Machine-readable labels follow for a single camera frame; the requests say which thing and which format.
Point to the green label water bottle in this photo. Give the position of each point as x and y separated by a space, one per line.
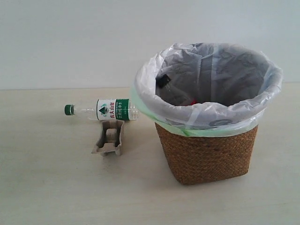
104 109

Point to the red label clear bottle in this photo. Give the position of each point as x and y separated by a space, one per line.
171 94

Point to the grey cardboard pulp tray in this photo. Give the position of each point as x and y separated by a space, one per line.
111 138

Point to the woven wicker waste basket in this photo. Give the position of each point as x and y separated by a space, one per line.
195 160

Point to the white and green bin liner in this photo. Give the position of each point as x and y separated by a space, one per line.
232 86

